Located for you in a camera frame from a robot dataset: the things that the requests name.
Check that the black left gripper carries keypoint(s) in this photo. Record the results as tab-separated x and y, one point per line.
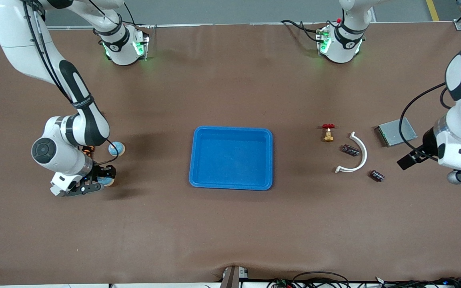
428	142

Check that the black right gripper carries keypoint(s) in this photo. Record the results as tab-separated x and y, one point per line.
99	171

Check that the blue dome bell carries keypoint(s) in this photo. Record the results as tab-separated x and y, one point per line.
117	149
106	181

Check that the black terminal block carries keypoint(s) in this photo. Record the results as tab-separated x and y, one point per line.
350	150

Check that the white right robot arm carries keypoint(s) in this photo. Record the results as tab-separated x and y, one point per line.
18	40

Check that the grey metal box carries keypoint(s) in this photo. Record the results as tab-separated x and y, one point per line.
392	134

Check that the blue plastic tray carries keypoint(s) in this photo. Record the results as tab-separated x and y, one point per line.
230	160

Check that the brown table cover mat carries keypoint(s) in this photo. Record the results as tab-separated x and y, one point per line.
230	232

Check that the orange switch with red cap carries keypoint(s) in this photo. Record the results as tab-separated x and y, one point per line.
88	149

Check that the white curved plastic bracket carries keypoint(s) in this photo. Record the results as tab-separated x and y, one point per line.
364	154

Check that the metal table edge bracket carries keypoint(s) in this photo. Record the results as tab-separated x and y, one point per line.
232	276

